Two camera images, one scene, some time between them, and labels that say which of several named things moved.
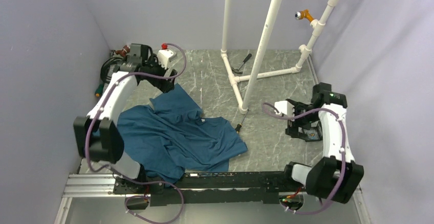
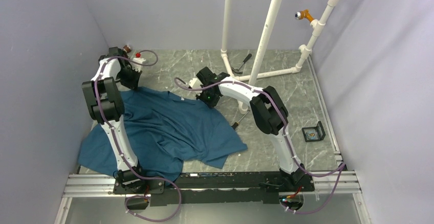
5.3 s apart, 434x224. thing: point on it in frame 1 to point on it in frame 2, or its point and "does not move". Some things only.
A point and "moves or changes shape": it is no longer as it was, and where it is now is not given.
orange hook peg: [305, 14] does not move
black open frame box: [312, 134] does not move
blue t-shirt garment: [172, 138] moves or changes shape
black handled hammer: [238, 70] does not move
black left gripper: [164, 85] to [133, 84]
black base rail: [213, 188] does not move
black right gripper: [293, 129] to [211, 104]
